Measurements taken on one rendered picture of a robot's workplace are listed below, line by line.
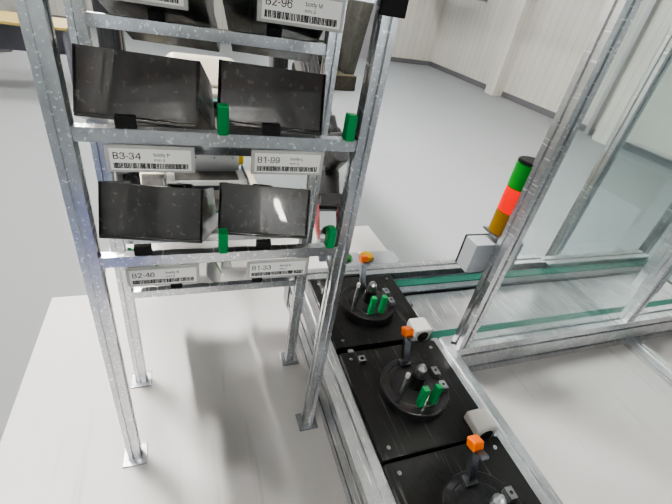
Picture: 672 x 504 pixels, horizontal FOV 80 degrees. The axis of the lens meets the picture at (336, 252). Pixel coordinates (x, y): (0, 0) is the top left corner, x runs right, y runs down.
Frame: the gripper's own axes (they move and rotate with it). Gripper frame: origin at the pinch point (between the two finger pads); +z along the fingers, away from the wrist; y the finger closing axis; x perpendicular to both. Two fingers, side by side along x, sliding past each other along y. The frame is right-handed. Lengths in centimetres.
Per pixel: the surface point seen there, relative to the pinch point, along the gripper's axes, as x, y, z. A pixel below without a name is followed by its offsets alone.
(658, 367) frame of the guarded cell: 9, 95, 36
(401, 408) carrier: -14.0, 10.8, 35.8
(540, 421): -1, 49, 44
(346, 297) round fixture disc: 8.7, 5.7, 14.0
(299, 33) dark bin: -38.1, -10.0, -21.7
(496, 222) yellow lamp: -18.5, 31.0, 0.6
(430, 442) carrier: -16.7, 15.1, 41.4
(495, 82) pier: 693, 524, -501
